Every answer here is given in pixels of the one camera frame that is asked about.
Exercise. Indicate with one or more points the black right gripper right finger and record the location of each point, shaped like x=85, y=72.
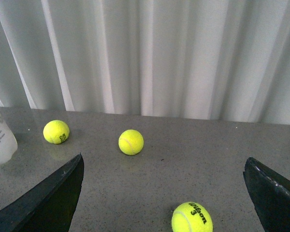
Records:
x=270, y=194

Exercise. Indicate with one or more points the white pleated curtain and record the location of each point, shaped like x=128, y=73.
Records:
x=202, y=59

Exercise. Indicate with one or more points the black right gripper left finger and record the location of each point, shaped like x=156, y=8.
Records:
x=50, y=205

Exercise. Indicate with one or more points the Wilson 3 tennis ball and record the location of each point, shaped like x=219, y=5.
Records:
x=191, y=217

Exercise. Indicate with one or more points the right tennis ball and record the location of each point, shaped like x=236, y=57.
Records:
x=131, y=142

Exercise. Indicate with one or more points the middle tennis ball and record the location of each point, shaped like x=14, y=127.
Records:
x=56, y=132

